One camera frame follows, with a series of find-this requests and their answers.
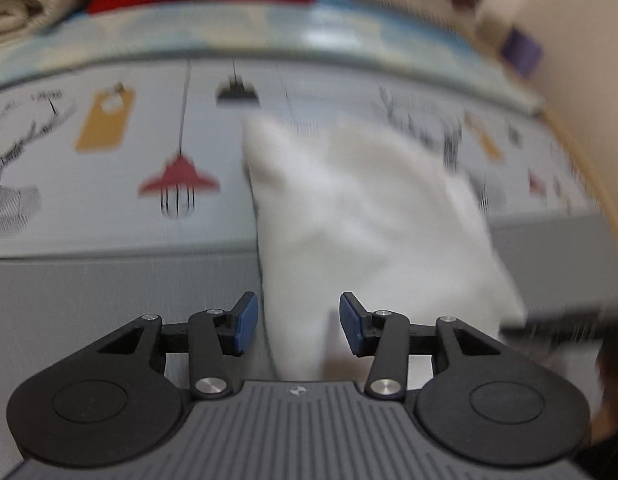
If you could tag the purple box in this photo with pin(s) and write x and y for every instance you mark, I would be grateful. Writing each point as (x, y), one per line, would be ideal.
(523, 52)

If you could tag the light blue patterned sheet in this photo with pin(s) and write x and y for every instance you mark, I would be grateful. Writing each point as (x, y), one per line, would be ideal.
(239, 30)

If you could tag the white shirt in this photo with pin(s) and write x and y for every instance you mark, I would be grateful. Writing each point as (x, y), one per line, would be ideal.
(364, 220)

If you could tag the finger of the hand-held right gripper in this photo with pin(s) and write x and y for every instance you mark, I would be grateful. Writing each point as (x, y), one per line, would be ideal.
(564, 325)

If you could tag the deer printed bed sheet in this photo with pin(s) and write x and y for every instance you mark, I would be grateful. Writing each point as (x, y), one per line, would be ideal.
(89, 200)

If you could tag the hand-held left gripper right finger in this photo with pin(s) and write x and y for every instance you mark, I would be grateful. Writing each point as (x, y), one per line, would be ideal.
(350, 325)

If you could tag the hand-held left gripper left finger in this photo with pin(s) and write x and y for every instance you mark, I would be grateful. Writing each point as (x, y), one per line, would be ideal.
(246, 322)

